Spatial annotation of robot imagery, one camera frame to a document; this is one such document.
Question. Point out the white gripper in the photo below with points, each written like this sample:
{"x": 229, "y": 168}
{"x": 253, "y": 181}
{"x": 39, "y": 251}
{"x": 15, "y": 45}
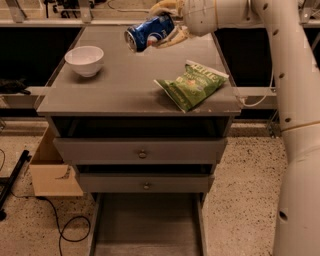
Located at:
{"x": 199, "y": 17}

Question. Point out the blue pepsi can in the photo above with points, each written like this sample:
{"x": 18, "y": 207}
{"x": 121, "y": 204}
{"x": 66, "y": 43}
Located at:
{"x": 140, "y": 37}

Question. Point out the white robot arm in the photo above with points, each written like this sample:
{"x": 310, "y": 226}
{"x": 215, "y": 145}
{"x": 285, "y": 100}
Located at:
{"x": 297, "y": 81}

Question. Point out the grey drawer cabinet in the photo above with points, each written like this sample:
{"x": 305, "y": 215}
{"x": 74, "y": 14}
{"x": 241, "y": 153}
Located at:
{"x": 123, "y": 101}

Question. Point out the grey top drawer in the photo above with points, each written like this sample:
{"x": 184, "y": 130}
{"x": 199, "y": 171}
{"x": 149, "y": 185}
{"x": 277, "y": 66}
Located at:
{"x": 121, "y": 151}

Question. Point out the grey drawer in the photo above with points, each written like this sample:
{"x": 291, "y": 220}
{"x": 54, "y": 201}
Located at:
{"x": 151, "y": 224}
{"x": 125, "y": 183}
{"x": 121, "y": 151}

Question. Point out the grey middle drawer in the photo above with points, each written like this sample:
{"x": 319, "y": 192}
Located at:
{"x": 125, "y": 183}

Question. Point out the grey bottom drawer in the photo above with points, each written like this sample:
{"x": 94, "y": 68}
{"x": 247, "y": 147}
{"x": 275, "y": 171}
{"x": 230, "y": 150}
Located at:
{"x": 151, "y": 224}

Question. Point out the green chip bag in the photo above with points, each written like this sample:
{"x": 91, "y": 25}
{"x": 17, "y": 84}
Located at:
{"x": 196, "y": 84}

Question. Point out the white ceramic bowl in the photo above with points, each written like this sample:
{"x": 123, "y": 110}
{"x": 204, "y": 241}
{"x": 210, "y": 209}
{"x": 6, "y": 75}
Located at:
{"x": 85, "y": 61}

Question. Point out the brown cardboard box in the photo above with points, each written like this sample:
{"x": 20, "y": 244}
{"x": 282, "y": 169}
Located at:
{"x": 51, "y": 176}

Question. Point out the black stand leg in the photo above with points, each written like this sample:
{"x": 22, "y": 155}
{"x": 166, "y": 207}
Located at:
{"x": 6, "y": 183}

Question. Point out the grey metal rail frame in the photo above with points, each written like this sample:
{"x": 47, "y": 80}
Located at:
{"x": 66, "y": 22}

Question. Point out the black object on rail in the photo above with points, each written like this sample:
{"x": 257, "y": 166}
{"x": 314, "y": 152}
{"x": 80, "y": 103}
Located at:
{"x": 13, "y": 86}

